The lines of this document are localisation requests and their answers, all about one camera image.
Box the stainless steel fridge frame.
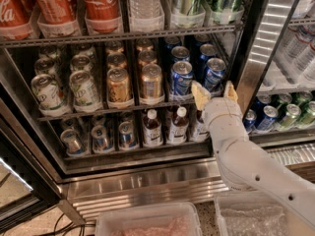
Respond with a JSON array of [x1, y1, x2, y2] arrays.
[[0, 0, 314, 223]]

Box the blue can compartment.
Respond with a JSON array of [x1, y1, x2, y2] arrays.
[[254, 105, 279, 131], [243, 109, 257, 133]]

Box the red coca-cola can centre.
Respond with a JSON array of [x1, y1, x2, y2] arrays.
[[84, 0, 119, 33]]

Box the white-green can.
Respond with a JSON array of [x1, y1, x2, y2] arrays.
[[69, 70, 100, 107], [31, 74, 66, 110]]

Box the gold can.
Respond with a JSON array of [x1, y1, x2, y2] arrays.
[[141, 64, 162, 98], [106, 67, 132, 102]]

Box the brown tea bottle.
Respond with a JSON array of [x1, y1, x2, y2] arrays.
[[168, 106, 189, 145], [190, 110, 210, 142], [143, 109, 162, 148]]

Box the wire fridge shelf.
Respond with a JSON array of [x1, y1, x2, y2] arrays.
[[0, 23, 244, 48], [37, 98, 195, 121]]

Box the blue-silver can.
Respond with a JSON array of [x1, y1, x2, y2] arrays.
[[118, 121, 137, 149], [91, 125, 113, 153], [60, 129, 85, 156]]

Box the bottom middle blue-silver can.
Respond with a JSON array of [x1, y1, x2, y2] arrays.
[[91, 125, 113, 153]]

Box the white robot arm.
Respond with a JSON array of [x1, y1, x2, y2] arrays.
[[191, 81, 315, 228]]

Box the black cables on floor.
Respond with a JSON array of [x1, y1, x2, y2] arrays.
[[31, 211, 96, 236]]

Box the green can right compartment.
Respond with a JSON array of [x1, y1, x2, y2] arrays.
[[278, 103, 301, 130]]

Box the bottom right blue-silver can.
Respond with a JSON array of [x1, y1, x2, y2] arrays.
[[118, 121, 137, 149]]

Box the top wire fridge shelf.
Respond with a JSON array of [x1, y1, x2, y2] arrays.
[[0, 23, 244, 48]]

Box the red coca-cola can far-left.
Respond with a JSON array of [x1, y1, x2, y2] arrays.
[[0, 0, 30, 40]]

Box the front right white-green can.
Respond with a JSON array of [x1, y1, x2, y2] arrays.
[[69, 70, 100, 107]]

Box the front right gold can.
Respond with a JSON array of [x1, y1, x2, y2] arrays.
[[141, 64, 162, 98]]

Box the right clear plastic bin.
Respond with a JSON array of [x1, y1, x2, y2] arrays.
[[214, 194, 313, 236]]

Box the middle brown tea bottle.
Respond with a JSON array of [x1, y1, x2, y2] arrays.
[[168, 106, 189, 145]]

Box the clear water bottle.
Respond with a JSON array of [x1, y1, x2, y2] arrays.
[[129, 0, 160, 19]]

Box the left clear plastic bin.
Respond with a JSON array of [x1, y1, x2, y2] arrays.
[[94, 202, 203, 236]]

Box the middle wire fridge shelf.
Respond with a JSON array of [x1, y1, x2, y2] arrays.
[[37, 98, 195, 121]]

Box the blue pepsi can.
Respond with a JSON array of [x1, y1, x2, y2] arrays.
[[196, 43, 217, 81], [170, 61, 193, 96], [171, 46, 190, 63], [202, 58, 226, 89]]

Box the right brown tea bottle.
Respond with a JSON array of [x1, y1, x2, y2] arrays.
[[190, 110, 210, 142]]

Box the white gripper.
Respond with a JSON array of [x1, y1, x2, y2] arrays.
[[191, 81, 244, 133]]

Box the left brown tea bottle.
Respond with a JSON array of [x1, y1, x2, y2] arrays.
[[143, 109, 162, 148]]

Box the front left white-green can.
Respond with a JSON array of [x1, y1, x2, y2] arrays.
[[31, 74, 66, 110]]

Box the front left gold can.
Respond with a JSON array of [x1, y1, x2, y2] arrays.
[[106, 67, 132, 102]]

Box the red coca-cola can middle-left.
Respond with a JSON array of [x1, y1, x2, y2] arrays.
[[36, 0, 77, 25]]

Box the open glass fridge door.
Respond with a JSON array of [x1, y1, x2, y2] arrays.
[[0, 118, 64, 236]]

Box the bottom left blue-silver can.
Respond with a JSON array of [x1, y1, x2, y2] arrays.
[[60, 129, 85, 156]]

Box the clear plastic bin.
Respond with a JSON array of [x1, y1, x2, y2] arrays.
[[214, 194, 313, 236], [94, 202, 203, 236]]

